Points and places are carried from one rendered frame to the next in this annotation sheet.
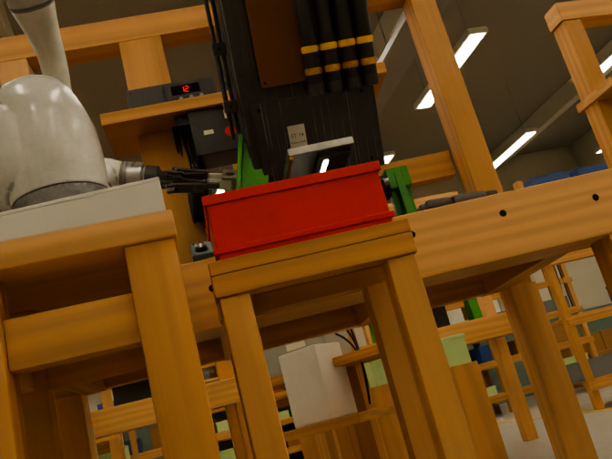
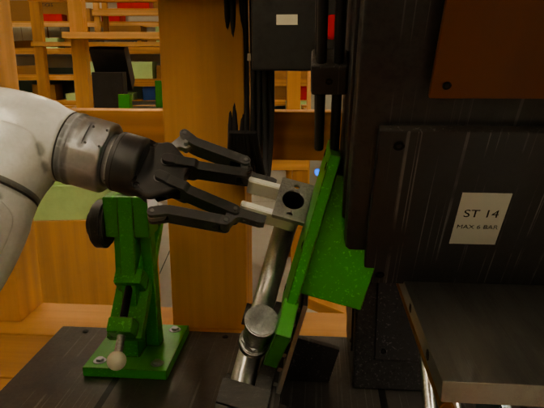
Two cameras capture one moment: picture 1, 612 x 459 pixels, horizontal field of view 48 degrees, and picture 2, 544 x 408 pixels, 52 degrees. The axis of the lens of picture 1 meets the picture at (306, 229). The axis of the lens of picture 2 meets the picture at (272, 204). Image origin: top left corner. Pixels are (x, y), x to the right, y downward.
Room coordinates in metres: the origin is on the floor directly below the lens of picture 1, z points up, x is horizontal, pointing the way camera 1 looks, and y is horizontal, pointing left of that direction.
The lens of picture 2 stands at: (1.09, 0.03, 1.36)
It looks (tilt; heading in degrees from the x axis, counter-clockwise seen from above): 14 degrees down; 14
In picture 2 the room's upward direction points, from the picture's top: straight up
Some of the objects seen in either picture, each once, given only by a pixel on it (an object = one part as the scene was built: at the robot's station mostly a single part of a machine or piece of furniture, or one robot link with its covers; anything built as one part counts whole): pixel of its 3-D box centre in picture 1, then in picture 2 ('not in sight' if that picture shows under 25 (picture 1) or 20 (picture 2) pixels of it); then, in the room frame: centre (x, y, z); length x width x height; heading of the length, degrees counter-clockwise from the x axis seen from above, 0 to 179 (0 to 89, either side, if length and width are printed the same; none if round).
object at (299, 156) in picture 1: (312, 178); (478, 297); (1.69, -0.05, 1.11); 0.39 x 0.16 x 0.03; 9
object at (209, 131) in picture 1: (219, 137); (311, 19); (1.97, 0.18, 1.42); 0.17 x 0.12 x 0.15; 99
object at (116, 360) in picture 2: not in sight; (119, 346); (1.76, 0.42, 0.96); 0.06 x 0.03 x 0.06; 9
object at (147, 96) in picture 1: (152, 101); not in sight; (1.95, 0.36, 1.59); 0.15 x 0.07 x 0.07; 99
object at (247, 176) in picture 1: (250, 176); (336, 234); (1.70, 0.11, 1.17); 0.13 x 0.12 x 0.20; 99
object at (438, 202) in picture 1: (453, 206); not in sight; (1.56, -0.35, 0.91); 0.20 x 0.11 x 0.03; 109
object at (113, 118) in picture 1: (247, 110); not in sight; (2.04, 0.08, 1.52); 0.90 x 0.25 x 0.04; 99
